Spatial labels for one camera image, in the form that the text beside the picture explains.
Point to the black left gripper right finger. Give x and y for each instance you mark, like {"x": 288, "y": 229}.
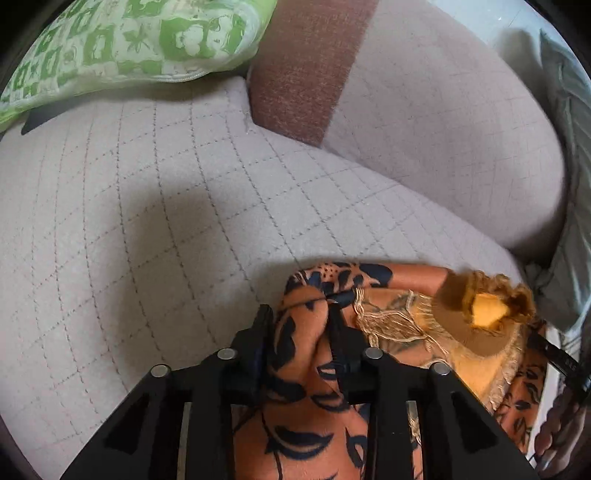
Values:
{"x": 459, "y": 438}

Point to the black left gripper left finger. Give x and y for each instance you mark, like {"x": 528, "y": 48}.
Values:
{"x": 188, "y": 409}

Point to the orange black floral garment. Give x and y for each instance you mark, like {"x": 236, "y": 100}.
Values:
{"x": 420, "y": 315}

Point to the light blue pillow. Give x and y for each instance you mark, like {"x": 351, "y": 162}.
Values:
{"x": 544, "y": 173}

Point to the pink quilted bed cover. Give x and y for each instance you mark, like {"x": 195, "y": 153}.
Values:
{"x": 145, "y": 228}

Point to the pink brown bolster cushion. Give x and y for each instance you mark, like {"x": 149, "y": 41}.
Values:
{"x": 398, "y": 86}

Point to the green patterned pillow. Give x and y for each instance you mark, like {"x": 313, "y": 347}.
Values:
{"x": 97, "y": 45}

